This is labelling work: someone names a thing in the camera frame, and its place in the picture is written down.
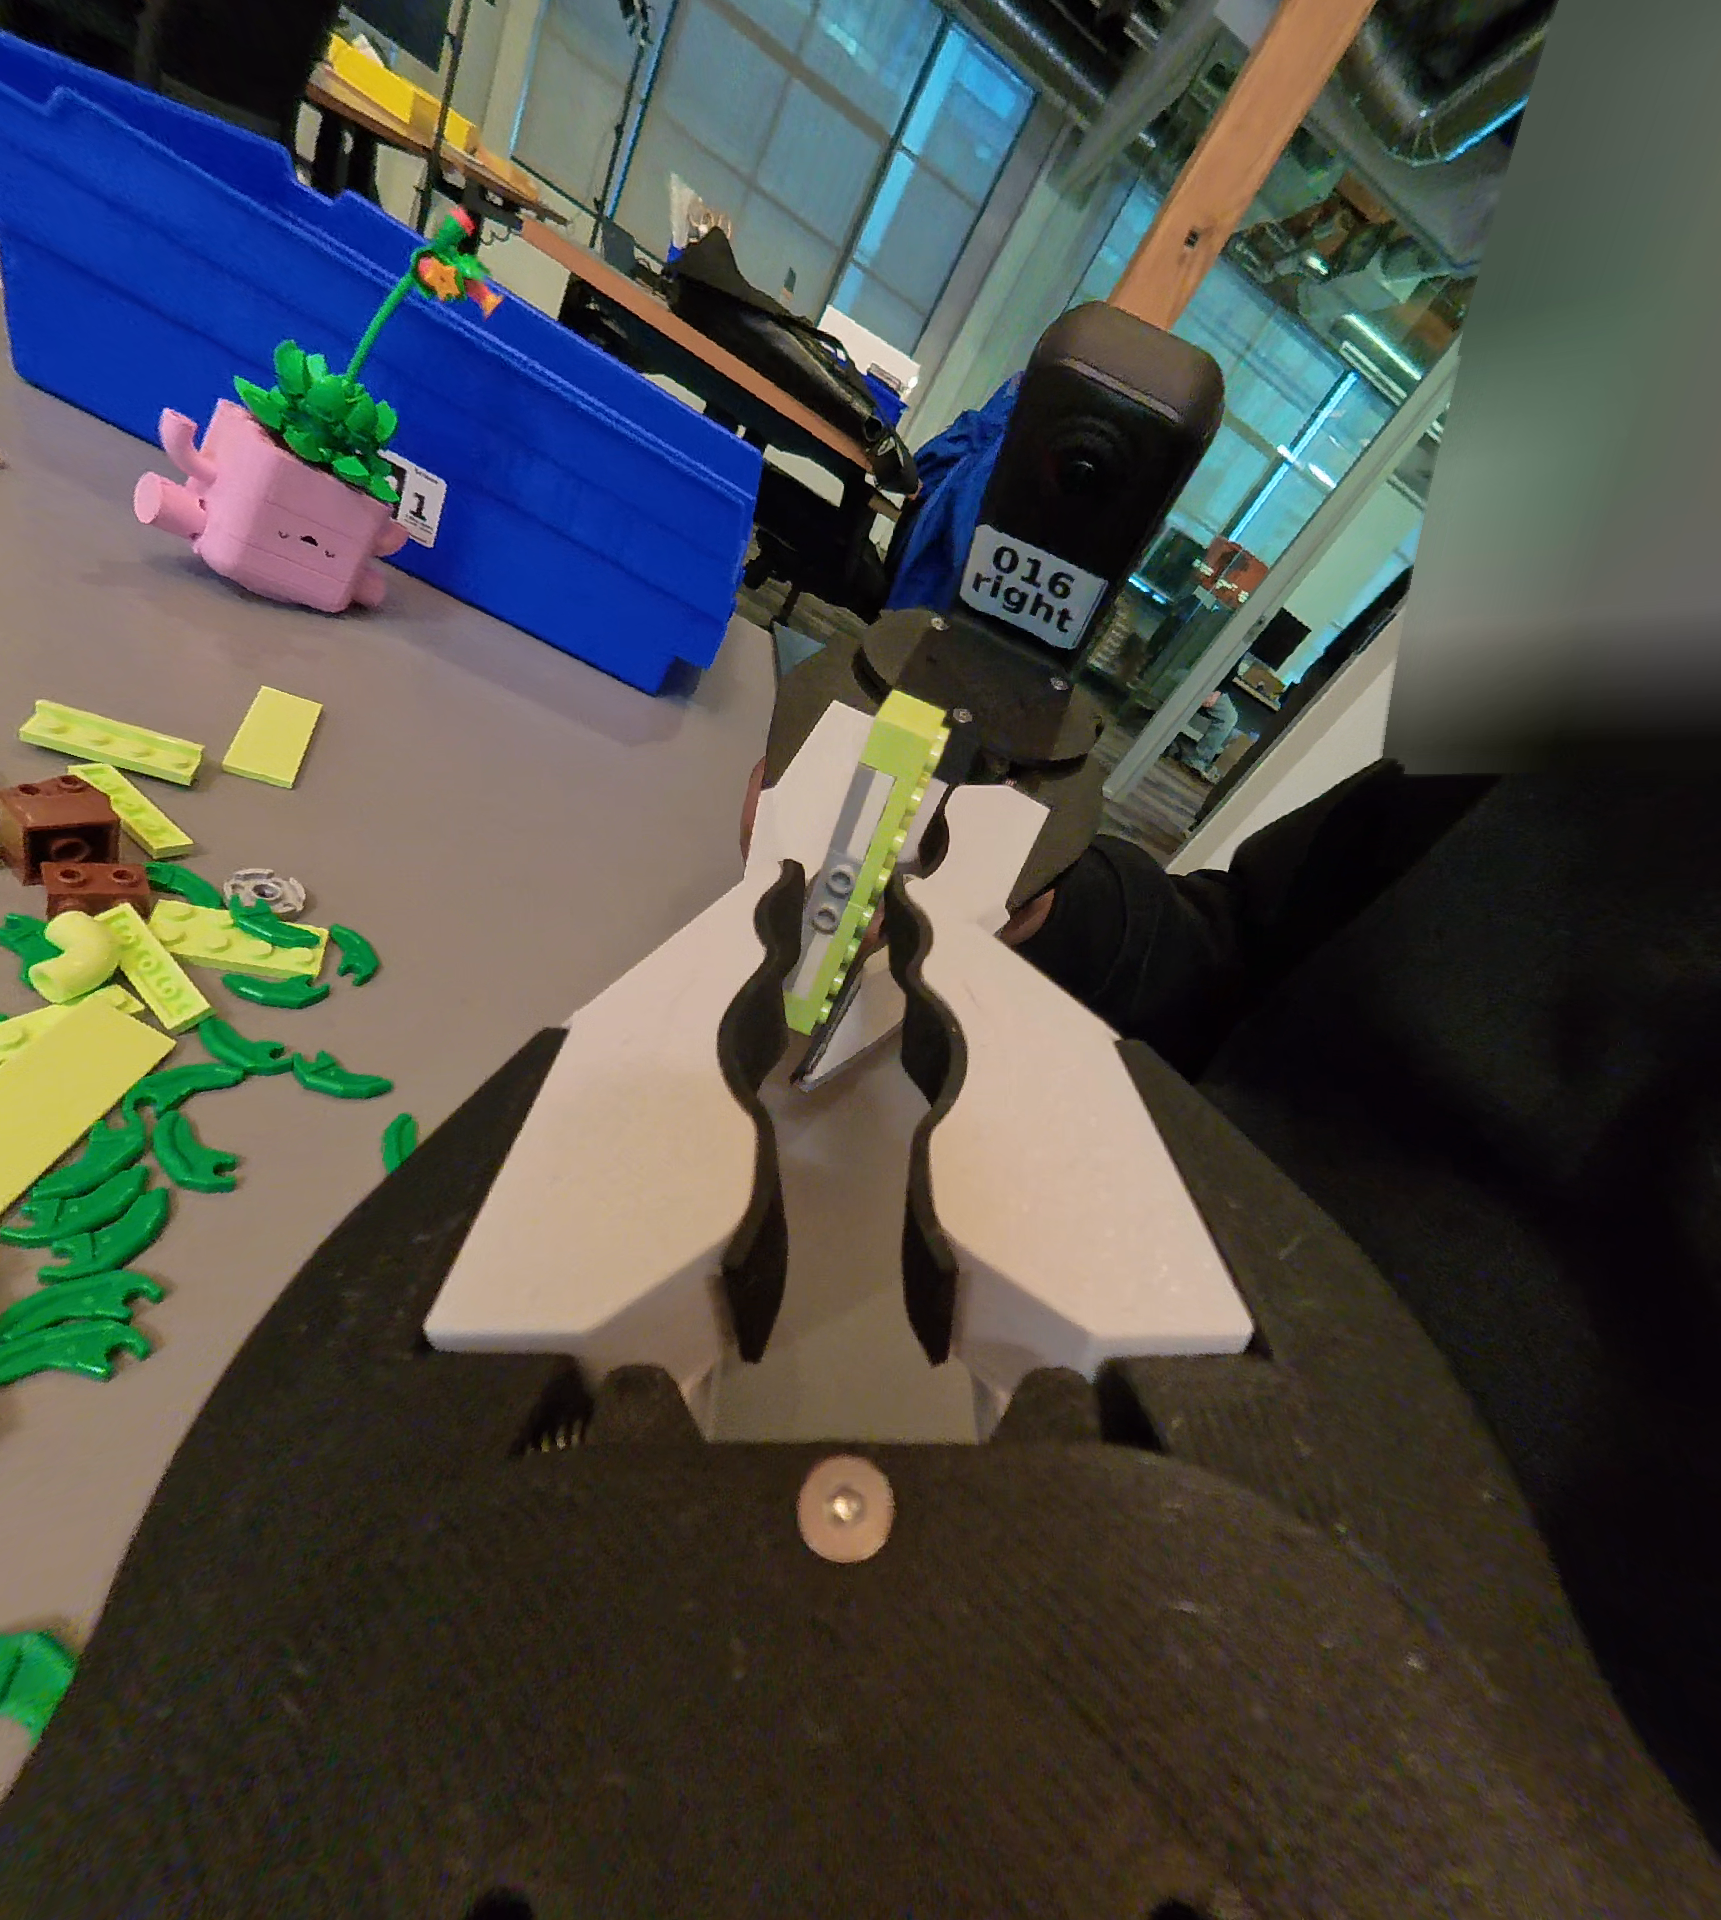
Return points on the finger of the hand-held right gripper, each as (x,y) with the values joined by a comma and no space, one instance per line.
(995,855)
(815,795)

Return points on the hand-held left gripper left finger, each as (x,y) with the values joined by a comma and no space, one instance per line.
(591,1184)

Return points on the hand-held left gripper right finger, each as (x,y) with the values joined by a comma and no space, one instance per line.
(1085,1184)

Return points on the lime long studded plate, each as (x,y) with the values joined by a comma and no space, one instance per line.
(897,743)

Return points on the pile of mixed toy bricks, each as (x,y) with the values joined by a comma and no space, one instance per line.
(5,1125)

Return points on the person's right forearm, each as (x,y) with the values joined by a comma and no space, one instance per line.
(1219,914)

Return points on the person's right hand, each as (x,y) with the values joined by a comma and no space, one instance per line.
(1037,913)

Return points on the blue jacket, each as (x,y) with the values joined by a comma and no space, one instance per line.
(943,510)

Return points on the green curved leaf piece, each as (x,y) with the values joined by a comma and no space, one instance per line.
(398,1142)
(21,1680)

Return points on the black bag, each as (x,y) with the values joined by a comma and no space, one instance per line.
(784,344)

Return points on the blue plastic bin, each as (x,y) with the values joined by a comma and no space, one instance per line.
(574,450)

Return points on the wooden background table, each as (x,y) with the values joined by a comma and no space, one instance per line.
(681,322)

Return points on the lime smooth tile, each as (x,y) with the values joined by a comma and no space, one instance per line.
(272,738)

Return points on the pink brick pot figure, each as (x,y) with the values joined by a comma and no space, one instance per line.
(274,510)

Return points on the small yellow bin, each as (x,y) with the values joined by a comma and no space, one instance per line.
(403,98)

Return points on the wooden post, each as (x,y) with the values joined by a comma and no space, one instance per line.
(1235,164)

